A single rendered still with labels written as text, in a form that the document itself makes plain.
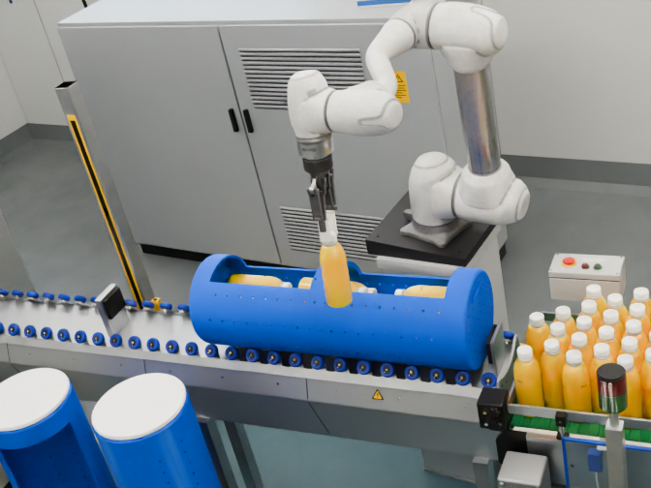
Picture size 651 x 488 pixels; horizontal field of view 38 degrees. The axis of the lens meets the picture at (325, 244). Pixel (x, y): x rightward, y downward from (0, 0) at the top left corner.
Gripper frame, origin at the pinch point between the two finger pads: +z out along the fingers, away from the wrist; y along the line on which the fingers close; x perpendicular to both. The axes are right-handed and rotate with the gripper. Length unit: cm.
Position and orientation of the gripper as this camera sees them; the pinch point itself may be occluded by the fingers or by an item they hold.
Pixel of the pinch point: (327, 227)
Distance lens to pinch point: 245.8
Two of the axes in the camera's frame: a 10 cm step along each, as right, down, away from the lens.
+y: -3.5, 4.6, -8.2
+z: 1.4, 8.9, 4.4
